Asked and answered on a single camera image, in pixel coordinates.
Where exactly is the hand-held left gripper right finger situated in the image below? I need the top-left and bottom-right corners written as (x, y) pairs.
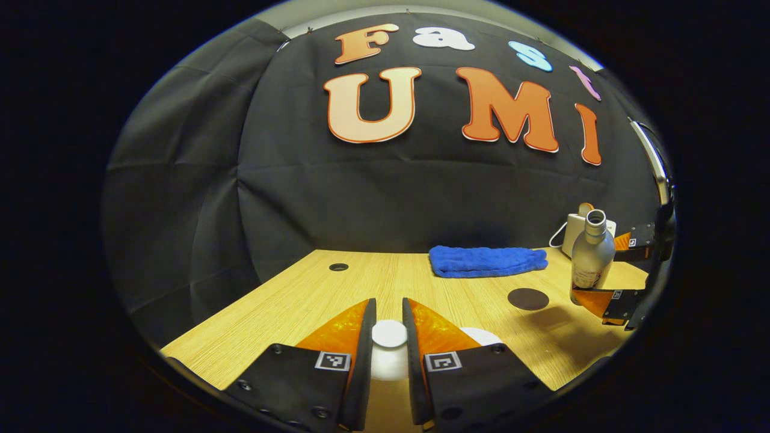
top-left (401, 297), bottom-right (554, 432)

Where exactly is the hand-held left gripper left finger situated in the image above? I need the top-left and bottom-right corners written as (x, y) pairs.
top-left (220, 298), bottom-right (378, 432)

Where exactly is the dark round coaster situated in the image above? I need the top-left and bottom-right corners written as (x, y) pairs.
top-left (507, 287), bottom-right (550, 312)

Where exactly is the white toaster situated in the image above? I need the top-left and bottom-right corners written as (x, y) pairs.
top-left (562, 212), bottom-right (617, 258)

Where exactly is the silver water bottle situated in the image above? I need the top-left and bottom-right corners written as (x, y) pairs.
top-left (570, 209), bottom-right (616, 306)

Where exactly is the blue towel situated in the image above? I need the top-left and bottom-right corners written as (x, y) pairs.
top-left (429, 245), bottom-right (549, 278)

